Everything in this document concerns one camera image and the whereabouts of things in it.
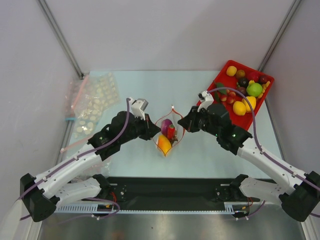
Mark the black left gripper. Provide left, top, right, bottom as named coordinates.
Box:
left=119, top=112, right=161, bottom=144

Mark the red chili pepper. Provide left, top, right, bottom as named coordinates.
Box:
left=167, top=124, right=176, bottom=140

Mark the clear zip bag orange zipper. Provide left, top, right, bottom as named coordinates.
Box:
left=152, top=105, right=186, bottom=158

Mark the purple onion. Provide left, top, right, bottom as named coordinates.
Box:
left=160, top=118, right=173, bottom=136

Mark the orange yellow mango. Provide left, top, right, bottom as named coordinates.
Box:
left=157, top=135, right=172, bottom=155

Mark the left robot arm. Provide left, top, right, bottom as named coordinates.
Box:
left=19, top=111, right=161, bottom=222

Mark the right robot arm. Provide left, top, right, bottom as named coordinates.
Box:
left=177, top=103, right=320, bottom=222

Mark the bag of white slices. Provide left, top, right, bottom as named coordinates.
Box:
left=71, top=72, right=120, bottom=140

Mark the pink zipper empty bag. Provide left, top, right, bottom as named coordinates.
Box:
left=60, top=81, right=105, bottom=156

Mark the red lychee cluster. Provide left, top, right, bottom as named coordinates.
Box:
left=213, top=89, right=236, bottom=105

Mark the yellow lemon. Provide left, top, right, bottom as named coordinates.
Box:
left=232, top=101, right=247, bottom=116

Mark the red plastic tray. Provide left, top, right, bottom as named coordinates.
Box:
left=207, top=60, right=275, bottom=130

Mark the yellow bell pepper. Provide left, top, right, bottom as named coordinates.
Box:
left=241, top=96, right=257, bottom=113

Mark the dark purple mangosteen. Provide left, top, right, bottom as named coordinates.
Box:
left=237, top=77, right=249, bottom=88

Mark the green apple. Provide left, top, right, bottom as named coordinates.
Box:
left=246, top=82, right=263, bottom=98

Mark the red apple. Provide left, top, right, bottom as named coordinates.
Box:
left=246, top=71, right=260, bottom=83

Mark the dark plum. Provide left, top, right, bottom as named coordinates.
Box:
left=258, top=75, right=269, bottom=85

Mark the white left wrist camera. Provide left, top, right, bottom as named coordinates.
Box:
left=127, top=97, right=149, bottom=121

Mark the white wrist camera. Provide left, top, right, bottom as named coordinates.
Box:
left=127, top=97, right=149, bottom=121
left=197, top=90, right=214, bottom=113

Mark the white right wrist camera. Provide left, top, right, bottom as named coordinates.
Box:
left=197, top=90, right=214, bottom=113

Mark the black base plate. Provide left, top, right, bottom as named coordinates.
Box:
left=97, top=177, right=259, bottom=212

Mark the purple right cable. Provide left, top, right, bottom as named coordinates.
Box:
left=206, top=87, right=320, bottom=221

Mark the white cable duct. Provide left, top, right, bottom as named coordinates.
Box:
left=53, top=202, right=251, bottom=216

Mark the right aluminium frame post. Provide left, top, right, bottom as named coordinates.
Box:
left=257, top=0, right=303, bottom=72

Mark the aluminium frame post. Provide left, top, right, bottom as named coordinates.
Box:
left=36, top=0, right=84, bottom=80
left=257, top=0, right=303, bottom=72

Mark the left aluminium frame post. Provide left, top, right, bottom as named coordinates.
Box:
left=36, top=0, right=84, bottom=80

